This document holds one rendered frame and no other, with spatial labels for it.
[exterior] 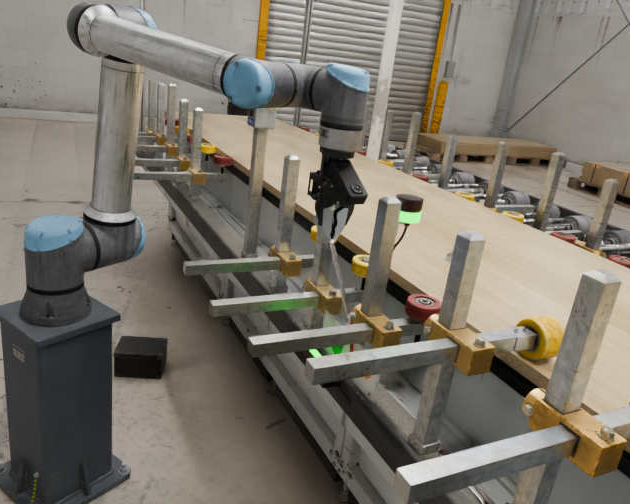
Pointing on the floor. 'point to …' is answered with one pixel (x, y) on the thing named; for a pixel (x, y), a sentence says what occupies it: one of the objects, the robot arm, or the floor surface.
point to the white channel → (384, 78)
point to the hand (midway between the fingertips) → (330, 240)
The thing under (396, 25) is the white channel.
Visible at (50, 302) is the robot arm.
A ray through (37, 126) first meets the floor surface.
